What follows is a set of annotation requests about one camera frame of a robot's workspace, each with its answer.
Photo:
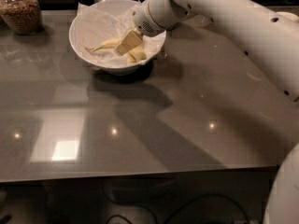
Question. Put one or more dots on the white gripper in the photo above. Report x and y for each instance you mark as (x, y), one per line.
(145, 20)

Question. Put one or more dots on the yellow banana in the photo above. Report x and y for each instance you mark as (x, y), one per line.
(107, 44)
(136, 55)

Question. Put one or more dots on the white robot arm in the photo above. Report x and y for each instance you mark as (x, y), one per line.
(269, 39)

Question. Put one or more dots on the white ceramic bowl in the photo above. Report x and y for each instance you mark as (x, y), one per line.
(93, 34)

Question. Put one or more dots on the left glass jar of nuts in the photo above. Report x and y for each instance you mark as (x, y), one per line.
(23, 17)

